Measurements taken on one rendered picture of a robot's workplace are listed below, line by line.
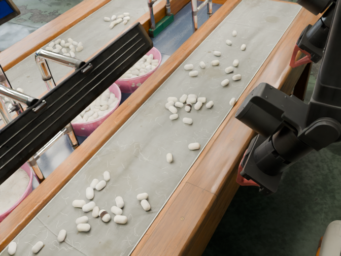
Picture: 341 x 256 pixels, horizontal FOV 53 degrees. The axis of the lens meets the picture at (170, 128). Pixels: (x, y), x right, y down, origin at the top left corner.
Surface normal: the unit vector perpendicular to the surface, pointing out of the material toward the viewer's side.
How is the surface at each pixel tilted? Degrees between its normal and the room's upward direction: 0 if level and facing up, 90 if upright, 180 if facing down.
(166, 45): 0
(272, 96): 24
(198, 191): 0
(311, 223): 0
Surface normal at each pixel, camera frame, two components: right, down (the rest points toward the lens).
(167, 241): -0.09, -0.72
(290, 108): 0.34, -0.51
